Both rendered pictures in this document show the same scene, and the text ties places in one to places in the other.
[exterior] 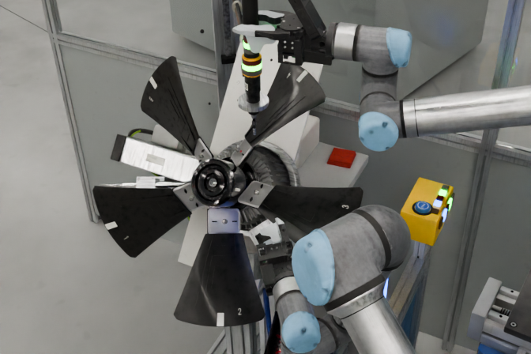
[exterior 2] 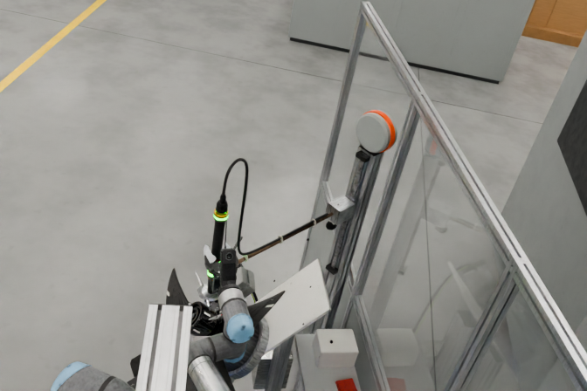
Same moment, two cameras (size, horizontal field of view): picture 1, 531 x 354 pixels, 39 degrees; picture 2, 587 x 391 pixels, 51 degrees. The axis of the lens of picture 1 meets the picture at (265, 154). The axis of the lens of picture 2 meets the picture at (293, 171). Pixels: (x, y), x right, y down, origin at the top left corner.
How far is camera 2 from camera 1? 1.47 m
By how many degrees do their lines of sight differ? 38
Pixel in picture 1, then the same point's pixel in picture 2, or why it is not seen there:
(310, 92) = (256, 317)
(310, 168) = (322, 373)
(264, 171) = not seen: hidden behind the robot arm
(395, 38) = (234, 321)
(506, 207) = not seen: outside the picture
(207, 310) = not seen: hidden behind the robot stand
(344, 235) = (82, 379)
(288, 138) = (275, 337)
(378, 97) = (204, 343)
